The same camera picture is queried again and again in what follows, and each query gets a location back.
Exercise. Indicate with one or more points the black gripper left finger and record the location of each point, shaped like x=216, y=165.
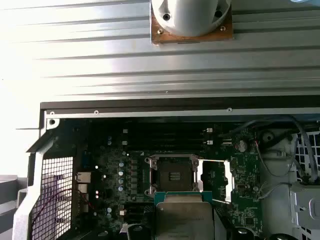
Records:
x=152, y=225

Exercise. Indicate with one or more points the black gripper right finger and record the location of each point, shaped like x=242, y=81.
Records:
x=220, y=227

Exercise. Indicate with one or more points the silver green CPU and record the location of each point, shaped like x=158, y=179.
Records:
x=183, y=220

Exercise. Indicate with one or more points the black expansion slot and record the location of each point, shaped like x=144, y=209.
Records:
x=137, y=212

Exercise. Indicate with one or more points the CPU socket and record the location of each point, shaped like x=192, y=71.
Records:
x=172, y=175

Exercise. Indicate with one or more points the silver drive cage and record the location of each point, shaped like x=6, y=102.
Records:
x=275, y=200

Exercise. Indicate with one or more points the green motherboard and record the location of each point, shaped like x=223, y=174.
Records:
x=112, y=155

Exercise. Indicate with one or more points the silver coin battery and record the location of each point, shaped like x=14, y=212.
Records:
x=241, y=145

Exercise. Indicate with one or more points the black grey PC case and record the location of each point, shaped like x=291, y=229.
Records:
x=150, y=111

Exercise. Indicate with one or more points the grey parts rack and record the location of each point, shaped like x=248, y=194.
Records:
x=10, y=195

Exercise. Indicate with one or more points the brown square base plate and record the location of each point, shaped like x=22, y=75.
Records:
x=192, y=40

